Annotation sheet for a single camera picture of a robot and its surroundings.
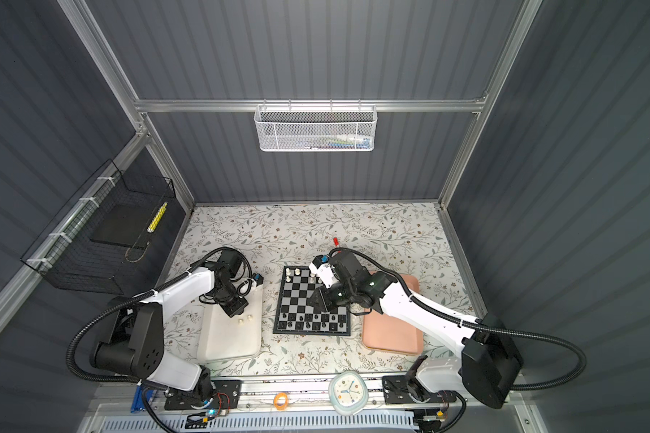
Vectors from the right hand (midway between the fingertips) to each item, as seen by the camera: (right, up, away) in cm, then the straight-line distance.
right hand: (313, 304), depth 76 cm
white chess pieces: (-24, -8, +10) cm, 27 cm away
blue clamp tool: (-46, -25, -6) cm, 53 cm away
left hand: (-26, -5, +12) cm, 29 cm away
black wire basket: (-57, +19, -3) cm, 60 cm away
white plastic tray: (-29, -13, +8) cm, 33 cm away
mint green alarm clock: (+10, -22, -5) cm, 25 cm away
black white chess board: (-7, -6, +11) cm, 14 cm away
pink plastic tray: (+22, -12, +9) cm, 27 cm away
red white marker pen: (+7, +16, +32) cm, 36 cm away
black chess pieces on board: (0, -7, +9) cm, 11 cm away
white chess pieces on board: (-7, +6, +20) cm, 22 cm away
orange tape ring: (-10, -25, -3) cm, 27 cm away
